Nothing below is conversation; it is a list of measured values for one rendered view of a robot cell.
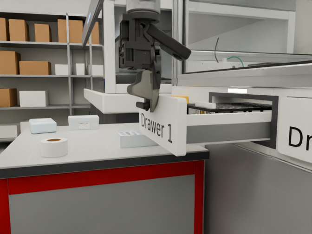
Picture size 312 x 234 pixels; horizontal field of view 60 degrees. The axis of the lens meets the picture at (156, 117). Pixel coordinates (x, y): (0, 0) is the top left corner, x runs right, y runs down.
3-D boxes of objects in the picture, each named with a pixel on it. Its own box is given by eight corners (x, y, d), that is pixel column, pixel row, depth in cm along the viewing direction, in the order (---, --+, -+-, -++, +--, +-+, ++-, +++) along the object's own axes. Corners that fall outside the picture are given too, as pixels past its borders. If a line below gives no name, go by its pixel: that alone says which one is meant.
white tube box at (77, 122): (68, 130, 114) (68, 118, 113) (68, 127, 122) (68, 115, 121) (99, 128, 118) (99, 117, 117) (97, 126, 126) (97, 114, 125)
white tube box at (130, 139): (120, 148, 82) (120, 135, 82) (116, 142, 90) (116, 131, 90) (159, 145, 86) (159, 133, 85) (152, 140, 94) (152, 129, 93)
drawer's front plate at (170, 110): (177, 157, 50) (178, 98, 49) (139, 131, 78) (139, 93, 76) (186, 156, 51) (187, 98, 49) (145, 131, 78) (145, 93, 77)
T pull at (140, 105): (143, 109, 58) (143, 103, 58) (135, 107, 65) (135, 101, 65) (159, 109, 59) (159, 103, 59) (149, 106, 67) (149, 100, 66)
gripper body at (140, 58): (118, 71, 63) (117, 17, 62) (153, 72, 66) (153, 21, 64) (124, 69, 56) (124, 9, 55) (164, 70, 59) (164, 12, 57)
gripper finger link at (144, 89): (131, 113, 60) (129, 71, 60) (156, 112, 61) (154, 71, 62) (134, 112, 57) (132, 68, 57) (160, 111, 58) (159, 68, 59)
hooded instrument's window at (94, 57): (104, 93, 140) (101, 2, 135) (84, 88, 309) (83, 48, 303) (282, 91, 175) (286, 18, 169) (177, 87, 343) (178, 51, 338)
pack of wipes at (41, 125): (57, 132, 109) (56, 121, 109) (31, 134, 105) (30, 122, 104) (52, 127, 122) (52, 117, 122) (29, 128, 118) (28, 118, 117)
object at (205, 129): (183, 146, 52) (183, 115, 51) (146, 126, 76) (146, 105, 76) (338, 135, 64) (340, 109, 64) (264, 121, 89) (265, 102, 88)
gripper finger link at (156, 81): (147, 91, 61) (146, 53, 61) (155, 91, 62) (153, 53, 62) (154, 88, 57) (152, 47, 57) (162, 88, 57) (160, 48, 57)
